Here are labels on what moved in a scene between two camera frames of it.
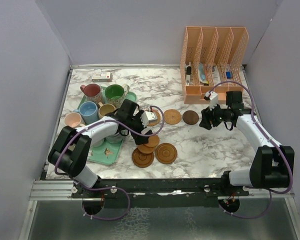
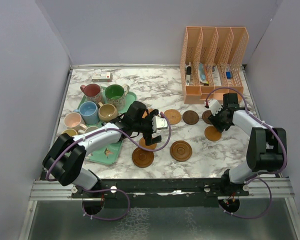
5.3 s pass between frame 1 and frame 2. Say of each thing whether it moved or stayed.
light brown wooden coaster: moved
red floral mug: stayed
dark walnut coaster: stayed
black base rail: stayed
